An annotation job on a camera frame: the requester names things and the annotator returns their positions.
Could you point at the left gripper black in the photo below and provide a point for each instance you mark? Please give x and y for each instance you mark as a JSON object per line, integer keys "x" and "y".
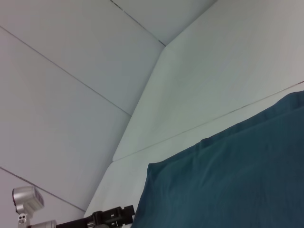
{"x": 76, "y": 223}

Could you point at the teal t-shirt with pink print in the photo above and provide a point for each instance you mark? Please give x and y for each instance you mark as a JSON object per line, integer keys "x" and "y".
{"x": 225, "y": 166}

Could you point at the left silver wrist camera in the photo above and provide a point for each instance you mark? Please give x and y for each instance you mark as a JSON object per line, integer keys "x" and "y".
{"x": 27, "y": 198}

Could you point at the left silver camera mount bracket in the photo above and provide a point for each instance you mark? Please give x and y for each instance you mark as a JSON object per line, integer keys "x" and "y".
{"x": 21, "y": 218}

